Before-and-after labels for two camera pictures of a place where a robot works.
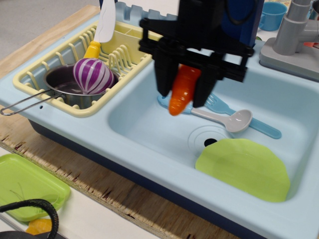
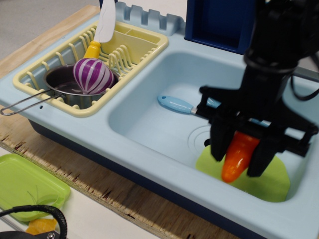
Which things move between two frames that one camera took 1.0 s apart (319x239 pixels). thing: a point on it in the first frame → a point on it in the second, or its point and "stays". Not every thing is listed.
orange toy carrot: (182, 95) → (241, 149)
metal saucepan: (60, 79) stays
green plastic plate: (246, 168) stays
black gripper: (194, 37) → (256, 107)
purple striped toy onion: (92, 75) stays
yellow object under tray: (39, 226) stays
